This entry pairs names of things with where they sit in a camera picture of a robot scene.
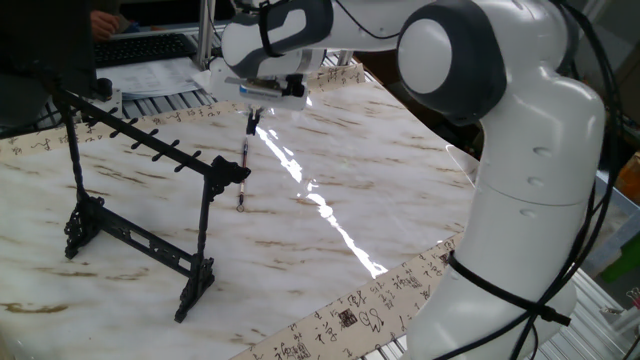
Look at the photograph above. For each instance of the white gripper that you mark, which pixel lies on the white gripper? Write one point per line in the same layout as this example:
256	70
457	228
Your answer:
212	80

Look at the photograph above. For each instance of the brown calligraphy brush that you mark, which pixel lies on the brown calligraphy brush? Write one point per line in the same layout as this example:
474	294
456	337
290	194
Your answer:
245	150

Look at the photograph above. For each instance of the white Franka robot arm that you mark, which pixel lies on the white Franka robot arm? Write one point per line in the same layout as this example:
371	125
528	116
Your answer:
525	200

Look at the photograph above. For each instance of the black carved pen rack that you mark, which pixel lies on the black carved pen rack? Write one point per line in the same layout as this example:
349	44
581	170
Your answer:
227	172

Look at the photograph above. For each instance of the bare operator hand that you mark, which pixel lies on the bare operator hand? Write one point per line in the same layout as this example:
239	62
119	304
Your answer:
104	25

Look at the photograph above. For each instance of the glossy marble pattern sheet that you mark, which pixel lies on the glossy marble pattern sheet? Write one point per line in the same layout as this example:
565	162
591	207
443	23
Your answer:
350	175

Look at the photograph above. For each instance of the white paper stack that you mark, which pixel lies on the white paper stack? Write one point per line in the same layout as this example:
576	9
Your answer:
150	77

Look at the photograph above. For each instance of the black keyboard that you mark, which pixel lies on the black keyboard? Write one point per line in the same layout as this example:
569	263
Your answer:
145	49

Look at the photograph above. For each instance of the black knob on white base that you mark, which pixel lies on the black knob on white base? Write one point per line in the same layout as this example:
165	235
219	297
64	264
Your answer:
104	89

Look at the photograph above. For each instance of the black monitor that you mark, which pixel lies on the black monitor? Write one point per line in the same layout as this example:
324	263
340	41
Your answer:
45	50

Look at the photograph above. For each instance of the orange box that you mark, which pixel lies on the orange box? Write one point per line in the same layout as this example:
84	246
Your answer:
631	180

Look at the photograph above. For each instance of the green object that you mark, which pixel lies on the green object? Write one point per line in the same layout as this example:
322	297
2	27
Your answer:
625	260

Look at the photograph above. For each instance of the silver camera with blue cap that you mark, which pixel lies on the silver camera with blue cap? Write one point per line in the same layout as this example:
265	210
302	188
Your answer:
255	91

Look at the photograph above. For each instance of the aluminium post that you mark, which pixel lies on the aluminium post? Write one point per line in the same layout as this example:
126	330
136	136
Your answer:
345	57
205	35

